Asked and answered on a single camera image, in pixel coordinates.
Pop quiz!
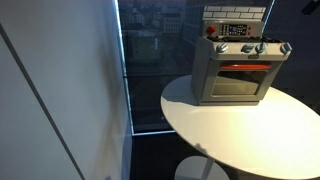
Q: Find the blue stove knob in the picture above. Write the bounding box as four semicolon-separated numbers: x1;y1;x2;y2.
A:
215;42;230;54
280;42;293;56
254;42;267;55
241;44;255;54

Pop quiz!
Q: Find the white round table pedestal base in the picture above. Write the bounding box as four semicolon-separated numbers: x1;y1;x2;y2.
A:
174;155;231;180

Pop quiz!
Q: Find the oven door with red handle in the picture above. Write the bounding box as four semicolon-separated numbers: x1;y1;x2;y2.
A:
201;59;283;104

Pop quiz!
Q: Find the vertical window frame strip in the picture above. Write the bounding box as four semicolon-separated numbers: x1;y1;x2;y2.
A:
113;0;135;137

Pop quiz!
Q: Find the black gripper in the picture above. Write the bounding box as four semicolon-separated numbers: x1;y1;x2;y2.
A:
301;0;320;16

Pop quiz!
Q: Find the grey toy stove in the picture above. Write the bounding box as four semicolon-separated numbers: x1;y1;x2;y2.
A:
190;5;294;107

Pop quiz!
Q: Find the red round timer knob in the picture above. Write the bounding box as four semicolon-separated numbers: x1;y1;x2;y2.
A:
205;25;217;36

